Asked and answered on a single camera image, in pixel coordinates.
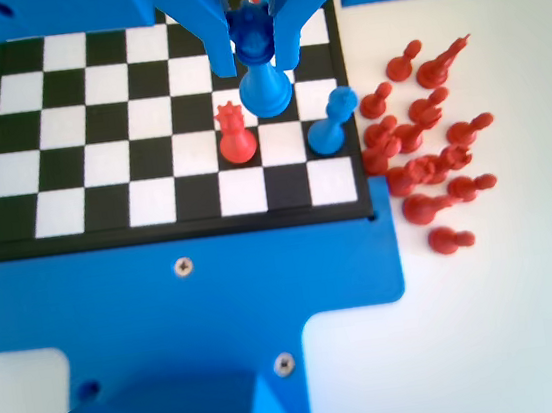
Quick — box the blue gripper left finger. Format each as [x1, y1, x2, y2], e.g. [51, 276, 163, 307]
[164, 0, 241, 86]

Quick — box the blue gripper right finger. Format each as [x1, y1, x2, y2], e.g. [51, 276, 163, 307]
[266, 0, 346, 74]

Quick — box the blue queen chess piece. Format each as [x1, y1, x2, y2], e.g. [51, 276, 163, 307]
[224, 0, 296, 122]

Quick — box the blue king chess piece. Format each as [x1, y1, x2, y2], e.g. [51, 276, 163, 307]
[300, 84, 366, 158]

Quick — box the red queen chess piece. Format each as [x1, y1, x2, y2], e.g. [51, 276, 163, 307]
[211, 98, 260, 168]

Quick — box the black and white chessboard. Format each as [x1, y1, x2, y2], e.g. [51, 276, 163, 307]
[0, 0, 378, 266]

